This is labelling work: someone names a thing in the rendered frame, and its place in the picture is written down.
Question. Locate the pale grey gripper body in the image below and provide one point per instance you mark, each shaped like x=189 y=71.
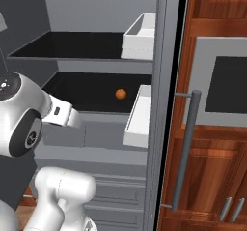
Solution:
x=76 y=119

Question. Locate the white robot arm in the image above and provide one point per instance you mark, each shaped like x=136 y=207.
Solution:
x=19 y=119

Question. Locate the grey fridge crisper drawer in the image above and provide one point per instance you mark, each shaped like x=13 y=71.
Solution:
x=106 y=133

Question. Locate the white fridge door bin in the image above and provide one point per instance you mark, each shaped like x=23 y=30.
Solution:
x=138 y=46
x=140 y=125

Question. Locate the grey fridge freezer drawer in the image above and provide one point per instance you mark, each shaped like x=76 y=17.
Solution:
x=119 y=189

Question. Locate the grey fridge door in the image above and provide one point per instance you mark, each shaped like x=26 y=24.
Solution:
x=160 y=48

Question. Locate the grey fridge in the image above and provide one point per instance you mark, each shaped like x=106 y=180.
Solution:
x=96 y=6

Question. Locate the orange fruit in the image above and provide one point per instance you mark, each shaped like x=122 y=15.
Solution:
x=120 y=94

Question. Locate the grey built-in oven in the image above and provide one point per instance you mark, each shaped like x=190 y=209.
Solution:
x=225 y=80

